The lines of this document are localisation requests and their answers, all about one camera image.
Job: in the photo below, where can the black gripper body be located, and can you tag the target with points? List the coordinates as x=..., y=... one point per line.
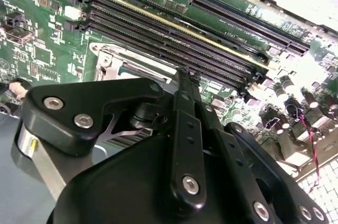
x=118, y=187

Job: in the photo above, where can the metal socket cover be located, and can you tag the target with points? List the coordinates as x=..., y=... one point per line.
x=144, y=63

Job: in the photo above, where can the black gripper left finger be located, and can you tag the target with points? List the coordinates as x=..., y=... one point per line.
x=111, y=92

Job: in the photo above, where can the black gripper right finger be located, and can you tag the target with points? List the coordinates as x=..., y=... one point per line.
x=287, y=189

